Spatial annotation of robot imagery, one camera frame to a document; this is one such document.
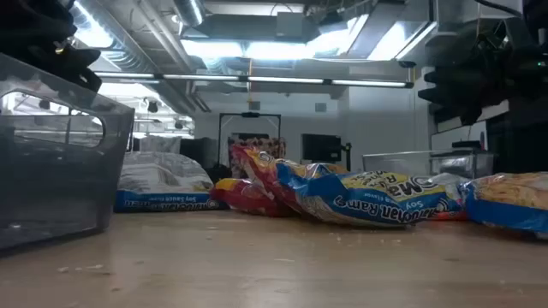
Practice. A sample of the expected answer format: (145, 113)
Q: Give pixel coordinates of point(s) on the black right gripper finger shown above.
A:
(454, 102)
(443, 76)

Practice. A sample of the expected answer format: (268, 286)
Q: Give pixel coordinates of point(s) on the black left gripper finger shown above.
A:
(87, 80)
(77, 55)

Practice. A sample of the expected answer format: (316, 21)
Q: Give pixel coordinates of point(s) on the blue Maruchan ramen pack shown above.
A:
(171, 201)
(505, 205)
(372, 201)

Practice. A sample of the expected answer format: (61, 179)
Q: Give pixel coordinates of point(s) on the red Maruchan ramen pack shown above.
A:
(261, 171)
(246, 199)

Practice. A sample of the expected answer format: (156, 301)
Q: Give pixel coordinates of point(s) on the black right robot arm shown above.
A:
(531, 43)

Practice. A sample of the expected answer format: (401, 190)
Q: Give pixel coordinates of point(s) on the fluorescent ceiling light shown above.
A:
(398, 40)
(92, 32)
(248, 49)

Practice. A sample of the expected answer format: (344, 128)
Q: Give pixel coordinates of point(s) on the black cabinet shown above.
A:
(518, 137)

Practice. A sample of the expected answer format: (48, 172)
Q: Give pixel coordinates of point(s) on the clear plastic bin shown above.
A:
(398, 164)

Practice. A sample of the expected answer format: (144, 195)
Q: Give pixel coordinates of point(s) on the blue snack bag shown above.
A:
(55, 184)

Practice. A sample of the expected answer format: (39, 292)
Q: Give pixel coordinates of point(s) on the black box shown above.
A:
(197, 152)

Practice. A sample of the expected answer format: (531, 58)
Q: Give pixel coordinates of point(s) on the black monitor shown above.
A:
(321, 147)

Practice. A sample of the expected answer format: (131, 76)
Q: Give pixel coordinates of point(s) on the long ceiling light bar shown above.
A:
(257, 79)

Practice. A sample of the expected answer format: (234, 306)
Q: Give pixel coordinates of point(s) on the red patterned fabric panel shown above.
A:
(274, 147)

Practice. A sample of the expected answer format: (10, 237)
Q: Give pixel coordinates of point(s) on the silver round ventilation duct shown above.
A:
(188, 10)

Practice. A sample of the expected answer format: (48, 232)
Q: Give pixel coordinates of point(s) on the black rectangular frame stand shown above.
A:
(250, 114)

